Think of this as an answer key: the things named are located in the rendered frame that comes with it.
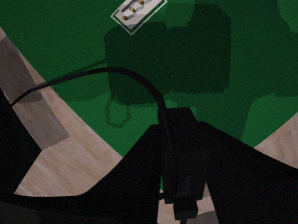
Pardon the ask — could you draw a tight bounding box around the green circuit board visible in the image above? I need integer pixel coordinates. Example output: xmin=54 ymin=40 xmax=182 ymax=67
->
xmin=0 ymin=0 xmax=298 ymax=159

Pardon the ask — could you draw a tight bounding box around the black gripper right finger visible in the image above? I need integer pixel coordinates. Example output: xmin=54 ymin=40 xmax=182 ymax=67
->
xmin=197 ymin=121 xmax=298 ymax=224

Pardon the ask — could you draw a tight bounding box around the black square fan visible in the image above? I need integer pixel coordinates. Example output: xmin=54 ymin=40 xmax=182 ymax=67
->
xmin=0 ymin=89 xmax=41 ymax=193

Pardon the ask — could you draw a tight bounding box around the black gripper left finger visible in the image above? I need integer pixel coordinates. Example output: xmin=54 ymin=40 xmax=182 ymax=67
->
xmin=0 ymin=125 xmax=161 ymax=224

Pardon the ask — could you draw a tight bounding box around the black cable with plug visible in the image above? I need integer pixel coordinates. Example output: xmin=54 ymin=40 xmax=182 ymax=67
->
xmin=3 ymin=67 xmax=212 ymax=224

